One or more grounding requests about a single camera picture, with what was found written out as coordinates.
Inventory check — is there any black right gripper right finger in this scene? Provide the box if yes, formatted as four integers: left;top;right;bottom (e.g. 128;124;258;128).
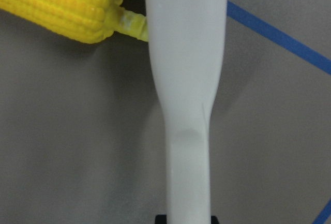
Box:
210;216;219;224

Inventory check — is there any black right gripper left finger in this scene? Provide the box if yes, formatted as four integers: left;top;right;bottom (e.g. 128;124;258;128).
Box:
154;214;167;224

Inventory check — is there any black bristle hand brush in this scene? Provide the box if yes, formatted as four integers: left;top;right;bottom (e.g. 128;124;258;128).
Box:
145;0;227;223

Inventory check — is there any yellow toy corn cob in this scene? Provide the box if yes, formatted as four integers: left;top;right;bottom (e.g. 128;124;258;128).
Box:
1;0;148;44

